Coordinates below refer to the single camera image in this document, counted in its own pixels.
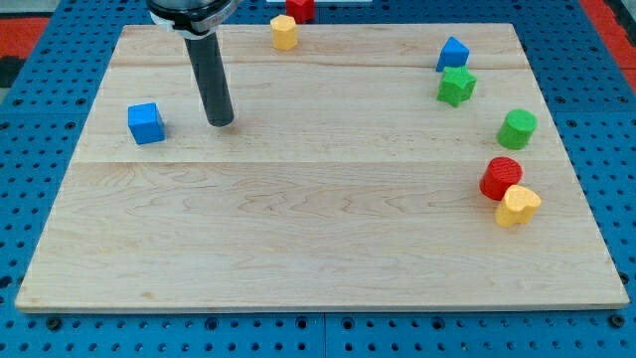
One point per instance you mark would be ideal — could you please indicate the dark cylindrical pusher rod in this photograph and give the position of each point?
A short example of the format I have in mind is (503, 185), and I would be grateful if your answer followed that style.
(208, 68)

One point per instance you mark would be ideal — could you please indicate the blue triangular block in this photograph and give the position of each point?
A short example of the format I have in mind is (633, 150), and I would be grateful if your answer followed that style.
(453, 54)

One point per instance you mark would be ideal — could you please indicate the light wooden board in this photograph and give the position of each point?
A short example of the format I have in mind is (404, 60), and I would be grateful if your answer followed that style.
(343, 184)

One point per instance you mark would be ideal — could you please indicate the robot arm flange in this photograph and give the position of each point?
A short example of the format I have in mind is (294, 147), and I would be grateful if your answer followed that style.
(191, 19)

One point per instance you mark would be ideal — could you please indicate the yellow hexagon block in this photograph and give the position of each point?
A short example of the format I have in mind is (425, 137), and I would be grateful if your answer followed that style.
(283, 32)

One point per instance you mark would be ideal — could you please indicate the green cylinder block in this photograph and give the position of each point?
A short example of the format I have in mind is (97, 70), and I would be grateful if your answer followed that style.
(517, 129)

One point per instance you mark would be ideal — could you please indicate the blue cube block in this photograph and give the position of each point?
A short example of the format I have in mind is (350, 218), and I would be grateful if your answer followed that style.
(145, 123)

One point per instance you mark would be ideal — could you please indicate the green star block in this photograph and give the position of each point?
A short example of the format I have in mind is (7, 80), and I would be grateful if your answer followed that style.
(456, 85)

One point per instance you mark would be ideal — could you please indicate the red block at top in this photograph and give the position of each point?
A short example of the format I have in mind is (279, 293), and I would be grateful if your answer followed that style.
(302, 11)

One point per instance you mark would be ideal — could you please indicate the yellow heart block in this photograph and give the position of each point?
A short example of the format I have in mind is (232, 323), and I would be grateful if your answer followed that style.
(518, 206)

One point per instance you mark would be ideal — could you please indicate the red cylinder block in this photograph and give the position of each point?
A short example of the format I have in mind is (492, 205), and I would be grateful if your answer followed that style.
(500, 174)

